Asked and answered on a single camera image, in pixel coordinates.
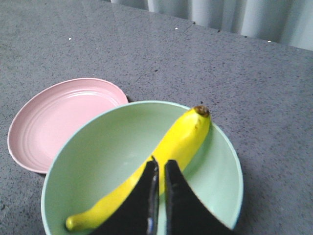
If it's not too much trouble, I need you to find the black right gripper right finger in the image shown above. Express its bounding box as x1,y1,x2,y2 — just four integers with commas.
165,160,235,235

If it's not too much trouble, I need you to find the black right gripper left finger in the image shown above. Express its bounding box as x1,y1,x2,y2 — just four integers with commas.
91,160,159,235

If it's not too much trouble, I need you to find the yellow banana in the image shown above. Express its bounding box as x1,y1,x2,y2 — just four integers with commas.
65,105,211,232

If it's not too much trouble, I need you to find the white pleated curtain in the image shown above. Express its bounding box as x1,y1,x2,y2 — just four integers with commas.
115,0,313,50

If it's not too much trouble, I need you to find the pink plastic plate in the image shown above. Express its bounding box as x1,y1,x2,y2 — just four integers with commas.
7,78,128,173

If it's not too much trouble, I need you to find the green plastic bowl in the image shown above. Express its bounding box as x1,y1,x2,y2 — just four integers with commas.
41,101,244,235

